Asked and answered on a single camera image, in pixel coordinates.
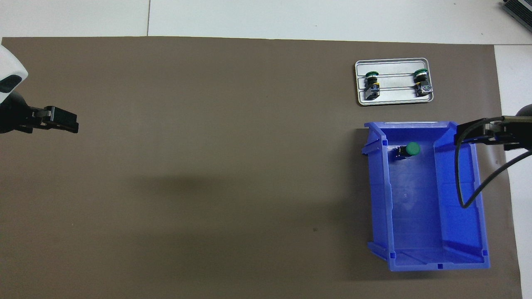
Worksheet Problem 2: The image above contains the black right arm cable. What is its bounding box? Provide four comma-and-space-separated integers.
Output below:
454, 116, 532, 208

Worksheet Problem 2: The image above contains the grey metal tray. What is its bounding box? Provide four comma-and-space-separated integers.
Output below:
355, 58, 434, 106

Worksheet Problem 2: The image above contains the blue plastic storage bin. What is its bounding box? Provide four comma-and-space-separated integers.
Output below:
361, 120, 491, 272

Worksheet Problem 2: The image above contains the green push button switch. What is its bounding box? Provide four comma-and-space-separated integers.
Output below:
365, 71, 382, 101
395, 142, 421, 159
413, 69, 433, 98

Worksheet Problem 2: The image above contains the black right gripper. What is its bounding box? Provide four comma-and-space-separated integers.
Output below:
456, 104, 532, 152

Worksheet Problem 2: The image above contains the grey ribbed device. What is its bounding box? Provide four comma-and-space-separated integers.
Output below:
501, 0, 532, 28

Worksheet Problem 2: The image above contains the brown table mat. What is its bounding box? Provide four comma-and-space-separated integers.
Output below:
0, 37, 523, 299

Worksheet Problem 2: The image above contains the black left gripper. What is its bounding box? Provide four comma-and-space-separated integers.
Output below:
0, 91, 80, 135

